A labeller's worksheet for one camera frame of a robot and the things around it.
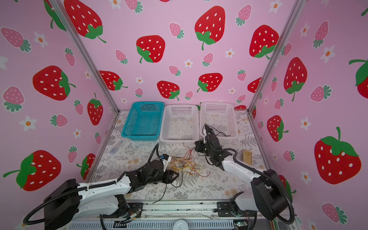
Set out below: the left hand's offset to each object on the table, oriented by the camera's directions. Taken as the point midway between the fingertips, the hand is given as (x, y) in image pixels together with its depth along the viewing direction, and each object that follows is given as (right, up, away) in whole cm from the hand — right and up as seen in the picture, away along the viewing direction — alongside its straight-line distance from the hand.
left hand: (178, 175), depth 79 cm
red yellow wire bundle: (+5, +3, +11) cm, 13 cm away
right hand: (+9, +18, +7) cm, 21 cm away
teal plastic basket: (-30, +30, +36) cm, 56 cm away
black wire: (+30, +22, +28) cm, 47 cm away
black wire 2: (-4, -7, +3) cm, 9 cm away
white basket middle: (-1, +29, +32) cm, 43 cm away
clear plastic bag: (-45, +12, +19) cm, 50 cm away
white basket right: (+32, +34, +38) cm, 61 cm away
